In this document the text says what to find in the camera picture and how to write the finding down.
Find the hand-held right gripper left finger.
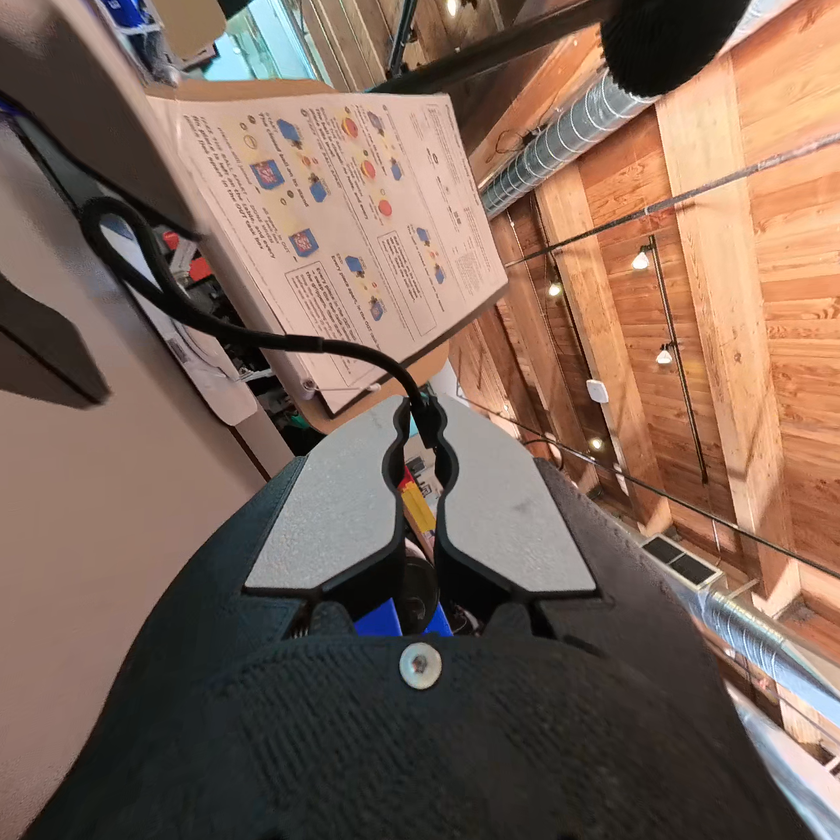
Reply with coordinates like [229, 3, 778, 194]
[243, 394, 412, 618]

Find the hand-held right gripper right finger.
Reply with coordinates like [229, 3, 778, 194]
[432, 394, 599, 622]

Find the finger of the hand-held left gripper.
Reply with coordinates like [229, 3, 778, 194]
[0, 274, 111, 408]
[0, 0, 201, 240]

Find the blue plastic bin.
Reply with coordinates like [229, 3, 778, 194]
[354, 597, 455, 637]

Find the black cord bundle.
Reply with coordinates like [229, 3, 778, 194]
[77, 196, 452, 452]

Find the yellow plastic bin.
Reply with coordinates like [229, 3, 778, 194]
[399, 478, 438, 534]

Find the black ceiling vent grille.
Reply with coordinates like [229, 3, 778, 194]
[640, 533, 724, 589]

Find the instruction board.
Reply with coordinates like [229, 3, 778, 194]
[146, 79, 511, 435]

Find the black ceiling pipe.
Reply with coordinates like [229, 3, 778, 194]
[504, 134, 840, 266]

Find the black ribbed ceiling lamp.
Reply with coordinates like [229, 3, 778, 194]
[599, 0, 753, 99]

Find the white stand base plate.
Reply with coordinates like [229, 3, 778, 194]
[98, 217, 258, 429]

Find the silver ventilation duct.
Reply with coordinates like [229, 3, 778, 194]
[699, 587, 840, 840]
[481, 69, 657, 219]

